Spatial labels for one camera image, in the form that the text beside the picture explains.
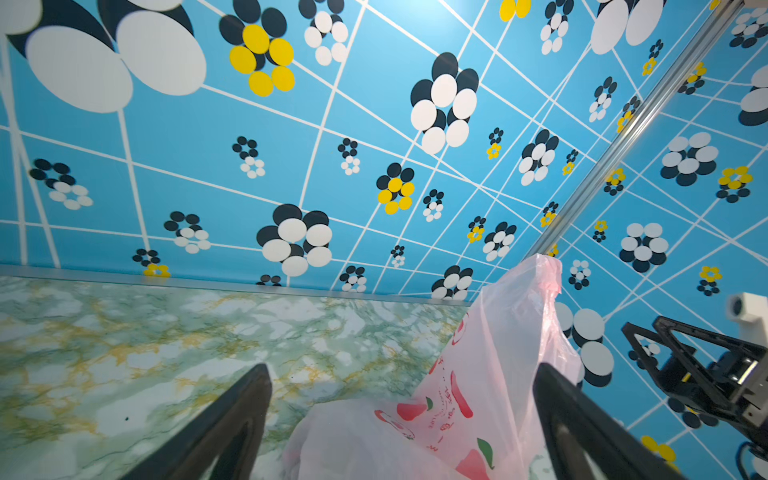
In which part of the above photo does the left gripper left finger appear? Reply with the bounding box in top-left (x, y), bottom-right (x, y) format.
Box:
top-left (123, 364), bottom-right (272, 480)

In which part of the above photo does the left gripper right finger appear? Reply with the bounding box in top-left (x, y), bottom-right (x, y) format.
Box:
top-left (532, 363), bottom-right (683, 480)

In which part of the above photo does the right aluminium corner post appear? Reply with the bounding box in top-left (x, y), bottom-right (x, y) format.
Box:
top-left (524, 0), bottom-right (746, 258)

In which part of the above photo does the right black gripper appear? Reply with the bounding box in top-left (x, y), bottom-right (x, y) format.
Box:
top-left (621, 316), bottom-right (767, 444)

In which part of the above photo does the pink plastic bag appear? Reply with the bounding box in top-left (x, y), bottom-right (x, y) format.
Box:
top-left (283, 255), bottom-right (582, 479)

